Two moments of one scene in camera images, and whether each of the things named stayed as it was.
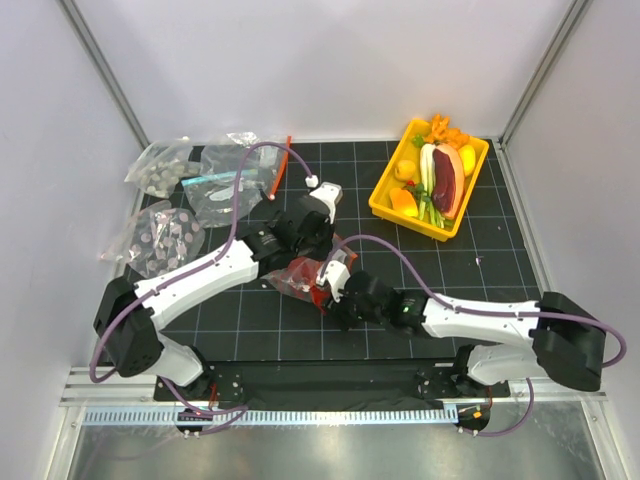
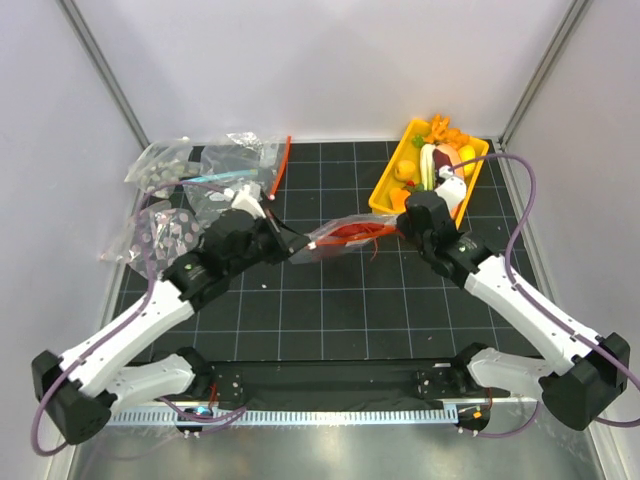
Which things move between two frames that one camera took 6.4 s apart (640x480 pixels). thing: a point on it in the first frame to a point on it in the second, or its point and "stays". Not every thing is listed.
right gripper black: (336, 313) to (405, 226)
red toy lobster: (302, 272) to (349, 233)
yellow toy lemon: (469, 159) stays
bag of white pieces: (163, 164) stays
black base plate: (330, 383) stays
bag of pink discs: (157, 240) stays
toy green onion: (427, 162) stays
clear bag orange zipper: (299, 276) to (344, 232)
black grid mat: (487, 256) stays
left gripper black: (328, 230) to (290, 239)
